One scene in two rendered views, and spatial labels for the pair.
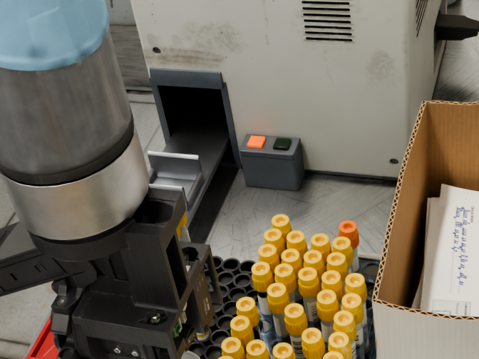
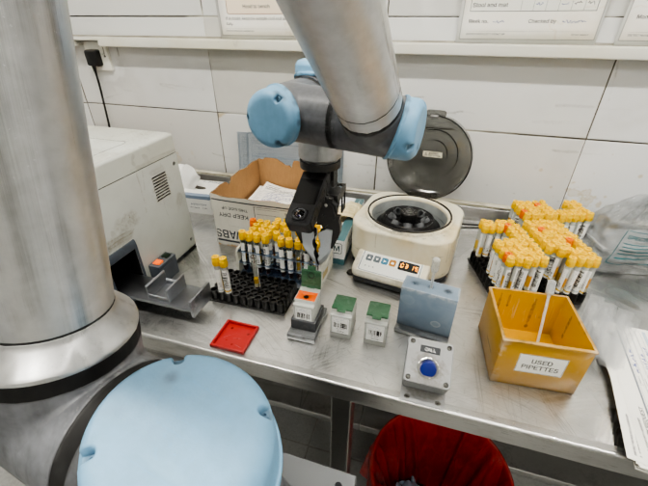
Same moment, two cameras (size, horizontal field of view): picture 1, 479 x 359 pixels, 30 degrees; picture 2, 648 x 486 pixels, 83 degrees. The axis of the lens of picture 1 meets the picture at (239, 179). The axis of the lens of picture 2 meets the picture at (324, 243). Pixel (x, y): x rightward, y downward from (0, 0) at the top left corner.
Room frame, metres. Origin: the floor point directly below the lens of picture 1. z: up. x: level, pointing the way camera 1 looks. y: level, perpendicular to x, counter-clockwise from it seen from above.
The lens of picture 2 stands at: (0.46, 0.69, 1.40)
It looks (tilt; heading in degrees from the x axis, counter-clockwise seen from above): 32 degrees down; 262
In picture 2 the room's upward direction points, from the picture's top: straight up
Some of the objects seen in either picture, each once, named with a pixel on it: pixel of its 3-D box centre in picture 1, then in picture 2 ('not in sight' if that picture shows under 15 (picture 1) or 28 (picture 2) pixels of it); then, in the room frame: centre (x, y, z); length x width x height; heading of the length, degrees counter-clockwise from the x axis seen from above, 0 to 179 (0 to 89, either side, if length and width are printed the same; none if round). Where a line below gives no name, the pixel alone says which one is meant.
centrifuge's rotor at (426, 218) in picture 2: not in sight; (407, 223); (0.15, -0.06, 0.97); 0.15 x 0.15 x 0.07
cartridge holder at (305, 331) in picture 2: not in sight; (308, 318); (0.42, 0.16, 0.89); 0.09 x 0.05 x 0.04; 66
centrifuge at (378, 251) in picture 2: not in sight; (404, 236); (0.16, -0.04, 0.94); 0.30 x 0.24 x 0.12; 57
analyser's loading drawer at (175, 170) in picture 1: (177, 173); (157, 287); (0.72, 0.06, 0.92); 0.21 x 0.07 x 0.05; 156
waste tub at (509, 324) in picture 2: not in sight; (528, 337); (0.05, 0.29, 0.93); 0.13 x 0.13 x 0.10; 70
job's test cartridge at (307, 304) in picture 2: not in sight; (307, 308); (0.42, 0.16, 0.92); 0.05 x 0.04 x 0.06; 66
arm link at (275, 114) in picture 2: not in sight; (299, 113); (0.42, 0.18, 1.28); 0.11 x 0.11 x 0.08; 57
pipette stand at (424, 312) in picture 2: not in sight; (426, 308); (0.19, 0.20, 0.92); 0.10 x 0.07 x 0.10; 148
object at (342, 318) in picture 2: not in sight; (343, 316); (0.35, 0.18, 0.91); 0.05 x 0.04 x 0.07; 66
